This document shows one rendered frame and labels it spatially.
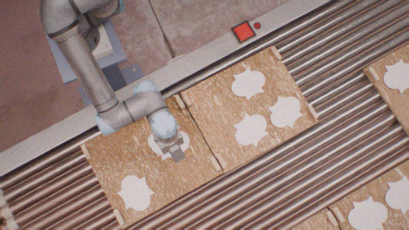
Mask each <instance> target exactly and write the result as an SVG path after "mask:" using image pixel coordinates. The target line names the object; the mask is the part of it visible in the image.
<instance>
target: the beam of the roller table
mask: <svg viewBox="0 0 409 230"><path fill-rule="evenodd" d="M335 1H337V0H289V1H287V2H285V3H283V4H281V5H279V6H277V7H275V8H273V9H272V10H270V11H268V12H266V13H264V14H262V15H261V16H259V17H257V18H255V19H252V20H250V21H249V24H250V25H251V27H252V28H253V30H254V32H255V33H256V34H257V36H256V37H254V38H251V39H250V40H248V41H247V42H245V43H243V44H241V45H240V44H239V43H238V41H237V39H236V38H235V36H234V35H233V34H232V32H231V31H230V32H228V33H226V34H225V35H223V36H220V37H218V38H216V39H214V40H212V41H210V42H208V43H206V44H204V45H203V46H202V47H200V48H198V49H196V50H193V51H192V52H190V53H188V54H186V55H184V56H182V57H179V58H178V59H176V60H174V61H172V62H170V63H168V64H166V65H165V66H163V67H161V68H159V69H158V70H155V71H154V72H152V73H150V74H148V75H146V76H144V77H142V78H140V79H138V80H136V81H134V82H132V83H130V84H129V85H127V86H125V87H123V88H121V89H119V90H118V91H116V92H114V93H115V95H116V96H117V98H118V101H119V102H122V101H124V100H126V99H129V98H131V97H133V96H134V88H135V87H136V86H138V85H139V84H140V83H142V82H144V81H153V82H154V83H155V84H156V86H157V87H158V90H159V91H160V94H162V93H164V92H165V91H167V90H169V89H171V88H173V87H175V86H177V85H179V84H181V83H182V82H183V81H185V80H187V79H189V78H191V77H193V76H196V75H198V74H200V73H202V72H203V71H205V70H207V69H209V68H210V67H212V66H214V65H216V64H218V63H220V62H221V61H223V60H225V59H227V58H228V57H230V56H234V55H235V54H237V53H239V52H241V51H243V50H245V49H247V48H248V47H250V46H251V45H254V44H255V43H257V42H259V41H261V40H263V39H265V38H268V37H269V36H271V35H273V34H274V33H276V32H278V31H280V30H282V29H284V28H285V27H287V26H289V25H291V24H292V23H294V22H298V21H299V20H301V19H303V18H305V17H306V16H308V15H310V14H312V13H314V12H316V11H318V10H319V9H321V8H324V7H326V6H328V5H329V4H331V3H333V2H335ZM255 22H259V23H260V24H261V28H260V29H254V27H253V24H254V23H255ZM97 114H98V112H97V110H96V109H95V107H94V105H93V104H91V105H89V106H87V107H85V108H83V109H82V110H80V111H78V112H76V113H74V114H72V115H71V116H69V117H67V118H65V119H63V120H60V121H58V122H57V123H55V124H53V125H51V126H49V127H48V128H46V129H44V130H42V131H40V132H38V133H36V134H35V135H33V136H31V137H29V138H27V139H24V140H23V141H21V142H19V143H17V144H15V145H13V146H12V147H10V148H8V149H6V150H4V151H2V152H1V153H0V180H1V179H3V178H5V177H7V176H9V175H10V174H12V173H15V172H17V171H19V170H21V169H22V168H23V167H25V166H27V165H29V164H31V163H33V162H35V161H37V160H38V159H39V158H42V157H45V156H47V155H48V154H50V153H52V152H53V151H56V150H57V149H59V148H61V147H63V146H65V145H66V144H68V143H69V142H72V141H74V140H76V139H78V138H80V137H82V136H83V135H85V134H87V133H89V132H91V131H93V130H94V129H96V128H98V125H97V123H96V121H95V116H96V115H97Z"/></svg>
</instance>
